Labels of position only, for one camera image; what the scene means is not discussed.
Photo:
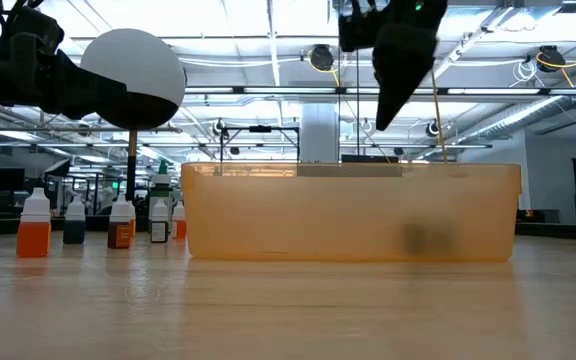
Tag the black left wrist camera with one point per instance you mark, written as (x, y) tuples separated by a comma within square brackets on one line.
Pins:
[(38, 30)]

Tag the small dark blue dye bottle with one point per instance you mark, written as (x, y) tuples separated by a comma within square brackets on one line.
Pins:
[(74, 232)]

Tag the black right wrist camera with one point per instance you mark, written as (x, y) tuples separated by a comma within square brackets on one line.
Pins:
[(357, 25)]

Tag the translucent orange plastic bin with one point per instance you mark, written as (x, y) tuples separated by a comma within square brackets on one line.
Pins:
[(318, 215)]

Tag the small white ball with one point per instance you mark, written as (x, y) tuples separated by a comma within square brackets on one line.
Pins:
[(33, 240)]

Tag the distant dark monitor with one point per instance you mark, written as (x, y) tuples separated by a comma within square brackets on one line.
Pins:
[(7, 180)]

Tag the small orange dye bottle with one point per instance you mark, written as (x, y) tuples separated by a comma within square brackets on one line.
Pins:
[(180, 230)]

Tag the large green cap dye bottle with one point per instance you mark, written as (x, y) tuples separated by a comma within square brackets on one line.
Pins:
[(160, 190)]

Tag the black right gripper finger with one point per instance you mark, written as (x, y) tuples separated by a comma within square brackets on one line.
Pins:
[(400, 65)]

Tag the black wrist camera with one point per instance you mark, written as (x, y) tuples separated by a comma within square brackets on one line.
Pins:
[(357, 25), (38, 30)]

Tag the distant black gantry frame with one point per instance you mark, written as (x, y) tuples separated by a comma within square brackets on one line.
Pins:
[(260, 129)]

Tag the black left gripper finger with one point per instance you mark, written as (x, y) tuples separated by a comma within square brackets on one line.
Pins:
[(88, 92)]

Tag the small brown dye bottle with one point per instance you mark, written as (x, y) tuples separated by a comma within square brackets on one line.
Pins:
[(118, 235)]

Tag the white globe table lamp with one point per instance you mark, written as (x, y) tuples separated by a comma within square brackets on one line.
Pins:
[(133, 65)]

